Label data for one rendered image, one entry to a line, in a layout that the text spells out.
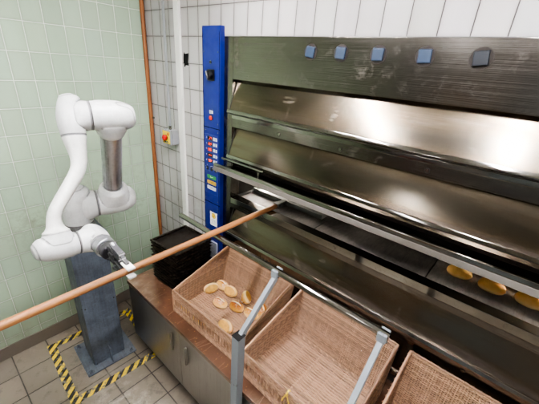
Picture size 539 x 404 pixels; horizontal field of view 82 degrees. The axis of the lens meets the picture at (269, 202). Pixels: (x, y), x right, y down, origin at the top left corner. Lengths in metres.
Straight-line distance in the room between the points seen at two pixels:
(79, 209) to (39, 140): 0.56
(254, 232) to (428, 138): 1.13
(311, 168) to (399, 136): 0.45
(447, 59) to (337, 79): 0.42
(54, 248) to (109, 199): 0.55
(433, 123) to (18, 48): 2.11
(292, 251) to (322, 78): 0.92
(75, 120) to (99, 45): 0.92
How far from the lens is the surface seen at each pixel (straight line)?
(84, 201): 2.01
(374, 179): 1.40
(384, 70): 1.34
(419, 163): 1.31
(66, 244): 1.56
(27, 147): 2.36
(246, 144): 1.81
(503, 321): 1.48
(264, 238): 1.89
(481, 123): 1.28
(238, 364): 1.48
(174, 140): 2.32
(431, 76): 1.29
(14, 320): 1.31
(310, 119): 1.49
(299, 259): 1.76
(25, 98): 2.32
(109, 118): 1.62
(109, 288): 2.32
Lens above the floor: 1.97
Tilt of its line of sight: 24 degrees down
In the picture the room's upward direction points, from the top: 4 degrees clockwise
